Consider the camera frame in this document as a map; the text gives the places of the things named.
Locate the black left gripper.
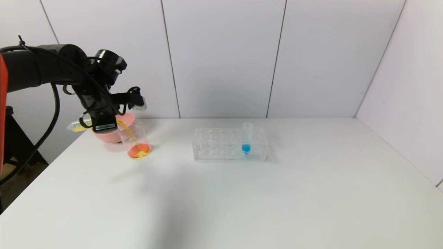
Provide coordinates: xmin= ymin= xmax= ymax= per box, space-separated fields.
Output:
xmin=77 ymin=87 xmax=118 ymax=133

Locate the yellow pigment test tube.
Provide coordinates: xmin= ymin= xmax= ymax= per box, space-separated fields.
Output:
xmin=66 ymin=119 xmax=122 ymax=133

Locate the clear glass beaker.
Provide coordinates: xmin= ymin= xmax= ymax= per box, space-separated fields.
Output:
xmin=117 ymin=121 xmax=153 ymax=159

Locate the clear acrylic test tube rack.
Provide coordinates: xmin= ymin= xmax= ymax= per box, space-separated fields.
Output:
xmin=193 ymin=128 xmax=268 ymax=162

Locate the blue pigment test tube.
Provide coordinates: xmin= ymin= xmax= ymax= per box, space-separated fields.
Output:
xmin=242 ymin=122 xmax=254 ymax=155

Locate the pink plastic bowl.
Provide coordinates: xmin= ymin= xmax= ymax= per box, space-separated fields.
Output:
xmin=91 ymin=112 xmax=136 ymax=144

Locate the black office chair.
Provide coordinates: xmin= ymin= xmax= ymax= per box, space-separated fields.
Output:
xmin=0 ymin=107 xmax=48 ymax=212

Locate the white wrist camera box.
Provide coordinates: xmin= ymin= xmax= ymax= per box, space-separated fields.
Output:
xmin=119 ymin=86 xmax=148 ymax=111

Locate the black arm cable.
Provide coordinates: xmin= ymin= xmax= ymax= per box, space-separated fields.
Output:
xmin=0 ymin=35 xmax=61 ymax=187

